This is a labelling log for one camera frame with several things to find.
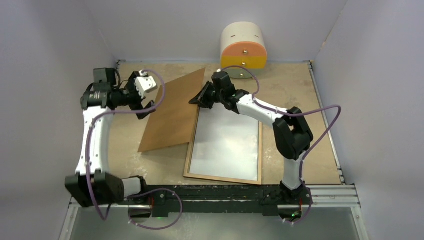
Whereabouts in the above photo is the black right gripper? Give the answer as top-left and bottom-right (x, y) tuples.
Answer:
(190, 81), (225, 110)

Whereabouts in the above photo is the brown backing board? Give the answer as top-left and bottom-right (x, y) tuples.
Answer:
(138, 68), (206, 153)

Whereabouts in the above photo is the landscape photo print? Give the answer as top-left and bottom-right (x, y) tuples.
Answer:
(188, 105), (260, 182)

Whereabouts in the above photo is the wooden picture frame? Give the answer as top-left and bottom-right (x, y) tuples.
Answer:
(183, 105), (263, 186)

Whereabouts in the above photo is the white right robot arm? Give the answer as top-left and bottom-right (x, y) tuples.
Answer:
(189, 71), (314, 204)

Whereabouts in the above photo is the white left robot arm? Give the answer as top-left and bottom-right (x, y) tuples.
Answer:
(65, 68), (157, 208)

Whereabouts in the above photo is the small round drawer cabinet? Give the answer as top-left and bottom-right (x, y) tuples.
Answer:
(220, 21), (268, 79)

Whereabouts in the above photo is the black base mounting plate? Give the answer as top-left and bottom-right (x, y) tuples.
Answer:
(121, 184), (314, 221)

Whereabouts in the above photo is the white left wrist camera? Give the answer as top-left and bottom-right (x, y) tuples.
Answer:
(134, 76), (157, 99)

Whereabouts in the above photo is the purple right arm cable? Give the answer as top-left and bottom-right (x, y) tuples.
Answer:
(216, 65), (342, 226)

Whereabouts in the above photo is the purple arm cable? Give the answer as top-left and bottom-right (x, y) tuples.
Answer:
(216, 65), (342, 226)
(85, 69), (183, 231)

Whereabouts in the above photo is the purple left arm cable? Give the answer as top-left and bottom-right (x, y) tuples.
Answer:
(85, 69), (183, 231)

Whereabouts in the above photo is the aluminium rail frame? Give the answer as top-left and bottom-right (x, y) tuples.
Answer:
(58, 60), (370, 240)

